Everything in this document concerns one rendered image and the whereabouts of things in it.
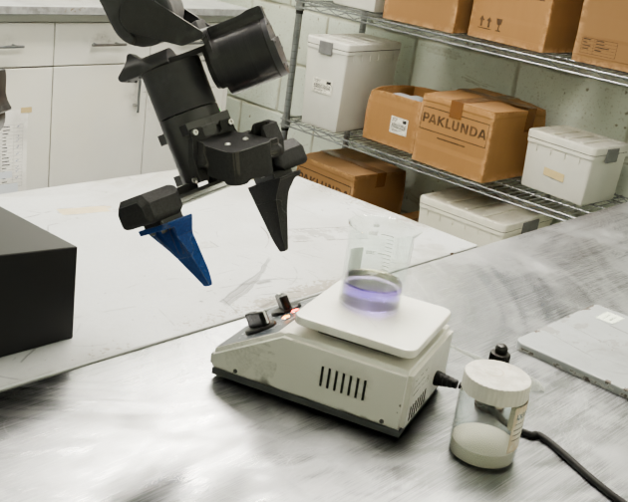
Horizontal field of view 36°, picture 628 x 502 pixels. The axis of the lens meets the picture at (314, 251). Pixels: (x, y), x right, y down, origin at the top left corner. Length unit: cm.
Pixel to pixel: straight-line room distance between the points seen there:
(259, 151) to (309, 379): 21
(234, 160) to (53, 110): 268
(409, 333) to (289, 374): 12
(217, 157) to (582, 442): 43
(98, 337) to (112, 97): 266
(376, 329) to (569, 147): 225
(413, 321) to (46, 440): 34
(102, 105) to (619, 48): 179
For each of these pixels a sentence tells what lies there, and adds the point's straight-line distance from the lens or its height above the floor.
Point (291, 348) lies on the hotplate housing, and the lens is 89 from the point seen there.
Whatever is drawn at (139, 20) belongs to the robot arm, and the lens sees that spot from 89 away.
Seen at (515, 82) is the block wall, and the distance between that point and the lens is 355.
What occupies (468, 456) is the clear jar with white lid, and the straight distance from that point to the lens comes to 87.
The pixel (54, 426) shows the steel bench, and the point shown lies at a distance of 86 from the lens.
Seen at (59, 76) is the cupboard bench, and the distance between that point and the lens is 349.
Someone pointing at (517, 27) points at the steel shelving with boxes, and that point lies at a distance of 312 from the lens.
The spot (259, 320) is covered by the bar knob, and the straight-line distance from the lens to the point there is 93.
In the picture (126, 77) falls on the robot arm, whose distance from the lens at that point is 92.
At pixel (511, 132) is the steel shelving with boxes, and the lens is 321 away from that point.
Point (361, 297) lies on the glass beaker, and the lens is 90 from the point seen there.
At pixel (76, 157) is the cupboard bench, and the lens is 361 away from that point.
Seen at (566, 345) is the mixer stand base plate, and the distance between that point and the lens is 114.
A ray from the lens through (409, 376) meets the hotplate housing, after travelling 86.
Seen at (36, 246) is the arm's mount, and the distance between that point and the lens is 96.
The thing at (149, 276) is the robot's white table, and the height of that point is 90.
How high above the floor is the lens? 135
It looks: 20 degrees down
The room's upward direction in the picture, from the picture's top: 8 degrees clockwise
